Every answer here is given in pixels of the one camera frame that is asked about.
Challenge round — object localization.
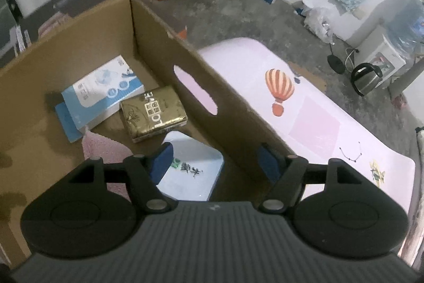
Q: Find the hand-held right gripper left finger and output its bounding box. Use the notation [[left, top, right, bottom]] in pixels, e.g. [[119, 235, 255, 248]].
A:
[[68, 142, 176, 212]]

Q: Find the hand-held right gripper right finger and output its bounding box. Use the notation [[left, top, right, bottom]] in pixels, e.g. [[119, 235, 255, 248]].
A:
[[258, 143, 363, 213]]

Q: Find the light blue pouch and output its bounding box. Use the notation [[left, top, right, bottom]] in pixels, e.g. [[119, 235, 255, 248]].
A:
[[156, 130, 225, 203]]

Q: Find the gold tissue pack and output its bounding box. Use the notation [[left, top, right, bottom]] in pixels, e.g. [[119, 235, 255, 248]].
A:
[[119, 86, 189, 143]]

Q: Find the pink towel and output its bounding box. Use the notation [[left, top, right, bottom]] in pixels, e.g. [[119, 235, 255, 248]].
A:
[[81, 127, 134, 204]]

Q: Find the white blue tissue box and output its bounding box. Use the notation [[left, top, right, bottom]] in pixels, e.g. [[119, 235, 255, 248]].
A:
[[55, 55, 146, 143]]

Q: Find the brown cardboard box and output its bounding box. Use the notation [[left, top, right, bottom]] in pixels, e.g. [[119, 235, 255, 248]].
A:
[[0, 0, 293, 270]]

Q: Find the pink printed bed sheet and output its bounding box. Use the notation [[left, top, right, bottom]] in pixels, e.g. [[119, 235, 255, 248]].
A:
[[197, 37, 417, 259]]

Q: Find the black lamp base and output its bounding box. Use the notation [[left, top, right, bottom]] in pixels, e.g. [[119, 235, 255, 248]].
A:
[[327, 41, 347, 74]]

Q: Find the steel electric kettle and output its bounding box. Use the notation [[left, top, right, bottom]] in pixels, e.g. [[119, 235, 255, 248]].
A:
[[350, 62, 385, 97]]

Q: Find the crumpled white plastic bag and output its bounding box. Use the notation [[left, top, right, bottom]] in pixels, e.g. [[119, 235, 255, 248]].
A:
[[302, 5, 336, 44]]

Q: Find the white water dispenser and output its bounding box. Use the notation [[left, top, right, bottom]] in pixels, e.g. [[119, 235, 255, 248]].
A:
[[359, 28, 409, 85]]

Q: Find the dark printed cloth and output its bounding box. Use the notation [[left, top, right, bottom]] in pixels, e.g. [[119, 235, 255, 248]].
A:
[[0, 0, 130, 69]]

